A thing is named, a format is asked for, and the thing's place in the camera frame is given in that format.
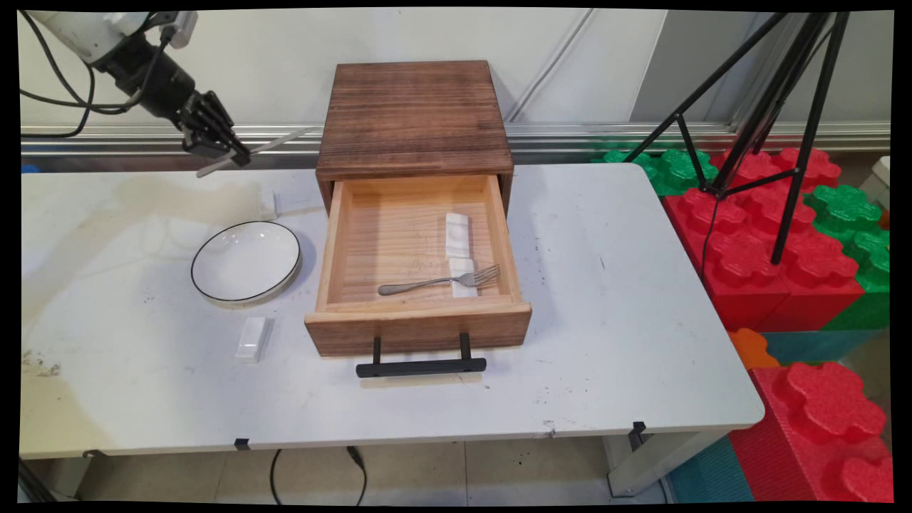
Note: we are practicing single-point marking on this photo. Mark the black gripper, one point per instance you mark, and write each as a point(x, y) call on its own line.
point(157, 82)

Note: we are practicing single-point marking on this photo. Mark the silver table knife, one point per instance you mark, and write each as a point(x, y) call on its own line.
point(278, 142)

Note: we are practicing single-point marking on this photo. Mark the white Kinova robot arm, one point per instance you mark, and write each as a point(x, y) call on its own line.
point(85, 30)

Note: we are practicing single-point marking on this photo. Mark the white plate with black rim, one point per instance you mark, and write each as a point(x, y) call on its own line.
point(246, 261)

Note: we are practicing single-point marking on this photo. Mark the dark wooden drawer cabinet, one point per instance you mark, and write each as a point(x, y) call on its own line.
point(413, 117)

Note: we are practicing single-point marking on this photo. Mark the small white cutlery rest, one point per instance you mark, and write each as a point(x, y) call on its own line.
point(251, 338)
point(463, 286)
point(457, 234)

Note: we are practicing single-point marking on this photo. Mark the silver fork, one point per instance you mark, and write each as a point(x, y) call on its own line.
point(427, 282)

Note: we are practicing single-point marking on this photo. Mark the light wooden drawer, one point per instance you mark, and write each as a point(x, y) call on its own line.
point(417, 324)

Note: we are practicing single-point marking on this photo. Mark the black table clip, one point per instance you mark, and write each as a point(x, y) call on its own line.
point(638, 429)
point(241, 444)

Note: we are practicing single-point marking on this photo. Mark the green foam block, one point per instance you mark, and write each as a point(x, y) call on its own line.
point(673, 171)
point(866, 242)

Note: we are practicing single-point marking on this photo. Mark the white table leg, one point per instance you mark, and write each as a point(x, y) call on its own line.
point(648, 459)

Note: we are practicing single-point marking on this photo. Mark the black tripod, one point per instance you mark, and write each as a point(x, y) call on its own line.
point(776, 107)

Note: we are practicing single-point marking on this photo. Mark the orange foam block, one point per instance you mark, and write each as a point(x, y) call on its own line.
point(752, 349)

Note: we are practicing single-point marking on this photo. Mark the teal foam block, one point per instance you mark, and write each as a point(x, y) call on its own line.
point(812, 347)
point(712, 474)

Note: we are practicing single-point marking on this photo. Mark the large red foam block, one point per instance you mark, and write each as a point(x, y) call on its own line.
point(819, 434)

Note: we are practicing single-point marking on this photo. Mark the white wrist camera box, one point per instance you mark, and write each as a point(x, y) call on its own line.
point(182, 25)

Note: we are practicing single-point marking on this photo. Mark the aluminium wall rail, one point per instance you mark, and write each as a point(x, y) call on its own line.
point(570, 135)

